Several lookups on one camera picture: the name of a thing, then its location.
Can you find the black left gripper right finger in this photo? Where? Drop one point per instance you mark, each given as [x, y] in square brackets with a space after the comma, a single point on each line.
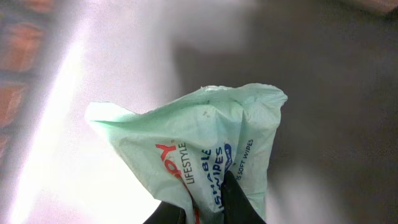
[237, 208]

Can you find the green white paper label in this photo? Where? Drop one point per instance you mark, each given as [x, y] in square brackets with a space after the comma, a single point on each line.
[181, 151]

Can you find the grey plastic shopping basket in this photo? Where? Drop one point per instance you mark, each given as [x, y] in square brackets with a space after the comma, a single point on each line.
[334, 155]

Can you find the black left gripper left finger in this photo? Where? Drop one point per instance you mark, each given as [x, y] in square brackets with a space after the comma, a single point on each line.
[167, 213]

